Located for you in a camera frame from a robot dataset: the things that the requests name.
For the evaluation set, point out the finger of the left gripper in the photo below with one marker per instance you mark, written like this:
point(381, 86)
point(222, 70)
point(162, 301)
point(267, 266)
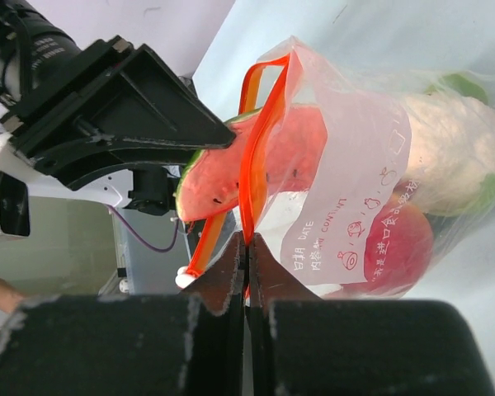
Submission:
point(141, 101)

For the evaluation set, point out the clear orange zip top bag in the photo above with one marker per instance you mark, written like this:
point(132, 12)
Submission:
point(319, 235)

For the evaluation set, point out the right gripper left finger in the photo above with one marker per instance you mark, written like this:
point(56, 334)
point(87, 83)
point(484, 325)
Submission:
point(185, 344)

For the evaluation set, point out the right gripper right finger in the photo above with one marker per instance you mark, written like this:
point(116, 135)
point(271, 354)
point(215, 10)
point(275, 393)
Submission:
point(304, 345)

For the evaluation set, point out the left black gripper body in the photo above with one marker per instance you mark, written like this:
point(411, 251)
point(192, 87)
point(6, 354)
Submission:
point(69, 110)

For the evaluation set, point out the red watermelon slice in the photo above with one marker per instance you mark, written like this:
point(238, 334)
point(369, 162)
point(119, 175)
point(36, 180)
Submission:
point(290, 157)

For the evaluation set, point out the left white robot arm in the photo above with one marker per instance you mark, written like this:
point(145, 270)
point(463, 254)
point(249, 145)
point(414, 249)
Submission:
point(21, 26)

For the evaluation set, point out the red apple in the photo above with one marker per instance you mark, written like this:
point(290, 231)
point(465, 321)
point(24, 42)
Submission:
point(398, 251)

